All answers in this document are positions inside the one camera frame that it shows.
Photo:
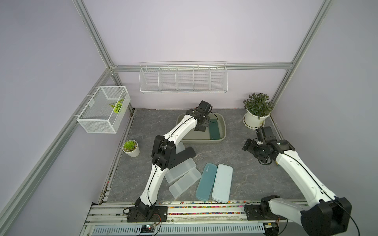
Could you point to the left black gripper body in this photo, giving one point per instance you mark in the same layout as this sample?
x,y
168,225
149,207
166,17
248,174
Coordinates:
x,y
205,122

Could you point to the frosted clear pencil case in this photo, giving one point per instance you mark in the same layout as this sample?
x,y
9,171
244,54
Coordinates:
x,y
180,170
184,183
180,147

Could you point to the dark green pencil case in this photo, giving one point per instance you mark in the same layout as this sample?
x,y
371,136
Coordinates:
x,y
214,130

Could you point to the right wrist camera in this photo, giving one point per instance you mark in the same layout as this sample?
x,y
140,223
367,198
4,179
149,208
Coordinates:
x,y
265,135

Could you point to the white mesh wall basket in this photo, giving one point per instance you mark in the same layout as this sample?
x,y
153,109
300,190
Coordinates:
x,y
98,117

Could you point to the aluminium rail front frame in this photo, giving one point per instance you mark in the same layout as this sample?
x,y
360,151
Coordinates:
x,y
235,218

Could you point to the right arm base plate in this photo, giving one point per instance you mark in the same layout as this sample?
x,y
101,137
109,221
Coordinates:
x,y
255,213

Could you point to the green leaf toy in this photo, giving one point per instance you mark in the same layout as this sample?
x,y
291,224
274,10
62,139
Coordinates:
x,y
117,106

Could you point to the small potted succulent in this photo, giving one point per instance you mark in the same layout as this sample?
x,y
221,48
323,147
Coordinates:
x,y
131,148

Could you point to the frosted clear pencil case front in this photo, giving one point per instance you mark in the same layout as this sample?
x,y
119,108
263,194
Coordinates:
x,y
184,183

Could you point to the teal pencil case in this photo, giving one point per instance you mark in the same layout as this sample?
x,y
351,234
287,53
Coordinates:
x,y
206,182

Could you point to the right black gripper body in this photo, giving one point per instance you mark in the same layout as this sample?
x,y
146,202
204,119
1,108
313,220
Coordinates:
x,y
256,150

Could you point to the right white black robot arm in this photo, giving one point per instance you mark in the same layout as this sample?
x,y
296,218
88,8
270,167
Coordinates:
x,y
325,215

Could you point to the black pencil case lower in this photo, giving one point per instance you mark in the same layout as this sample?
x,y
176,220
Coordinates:
x,y
178,158

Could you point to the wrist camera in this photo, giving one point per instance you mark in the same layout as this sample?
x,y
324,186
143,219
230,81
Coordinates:
x,y
265,135
205,107

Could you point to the large potted green plant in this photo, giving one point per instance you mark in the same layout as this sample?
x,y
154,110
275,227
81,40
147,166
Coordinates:
x,y
258,109

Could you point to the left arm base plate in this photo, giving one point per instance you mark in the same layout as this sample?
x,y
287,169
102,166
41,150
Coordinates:
x,y
150,214

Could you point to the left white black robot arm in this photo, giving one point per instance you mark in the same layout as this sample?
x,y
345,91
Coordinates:
x,y
165,155

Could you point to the white wire wall shelf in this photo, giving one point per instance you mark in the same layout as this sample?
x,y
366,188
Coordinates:
x,y
183,77

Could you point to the pale blue pencil case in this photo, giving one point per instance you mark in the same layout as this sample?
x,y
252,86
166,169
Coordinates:
x,y
222,184

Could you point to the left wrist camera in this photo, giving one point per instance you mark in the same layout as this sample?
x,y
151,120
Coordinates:
x,y
205,107

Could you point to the grey-green plastic storage box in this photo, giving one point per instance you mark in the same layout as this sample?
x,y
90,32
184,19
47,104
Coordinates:
x,y
197,137

